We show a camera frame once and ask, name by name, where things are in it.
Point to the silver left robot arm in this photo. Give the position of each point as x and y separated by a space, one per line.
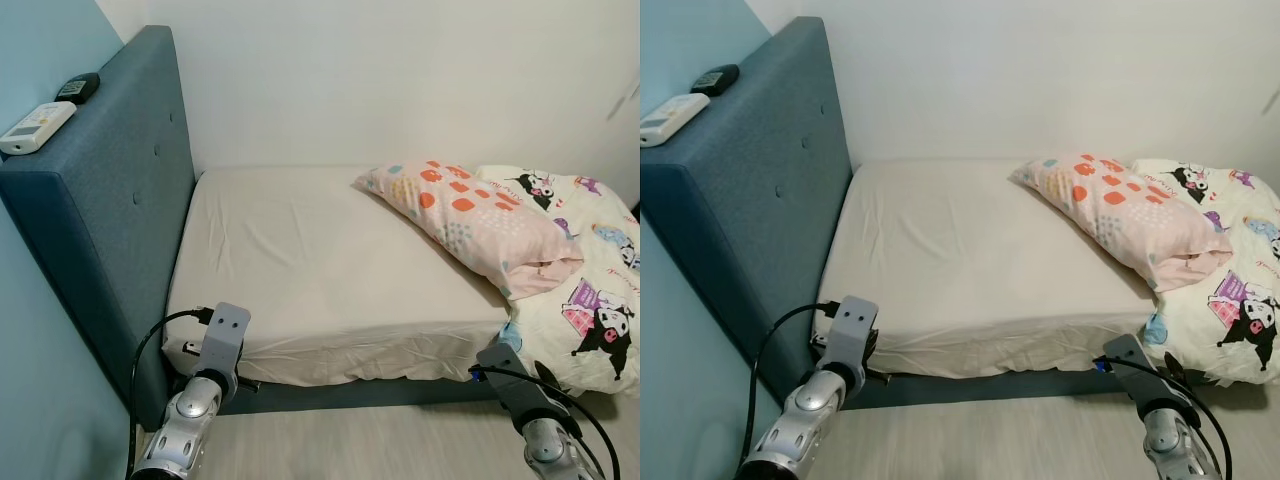
800 420
185 430

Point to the beige sheeted mattress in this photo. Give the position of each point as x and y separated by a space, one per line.
320 260
960 250

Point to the white remote control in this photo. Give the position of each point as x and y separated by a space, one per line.
38 128
672 118

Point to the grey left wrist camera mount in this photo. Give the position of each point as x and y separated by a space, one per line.
228 335
855 325

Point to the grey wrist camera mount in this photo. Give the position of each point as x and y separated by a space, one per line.
855 325
510 370
228 335
1135 362

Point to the small black device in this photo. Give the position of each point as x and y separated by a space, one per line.
78 88
715 80

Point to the blue upholstered bed headboard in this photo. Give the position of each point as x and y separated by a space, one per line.
740 220
100 230

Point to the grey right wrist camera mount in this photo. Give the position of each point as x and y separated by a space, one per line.
1135 362
510 370

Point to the pink spotted pillow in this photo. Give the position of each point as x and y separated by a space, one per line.
1120 215
470 225

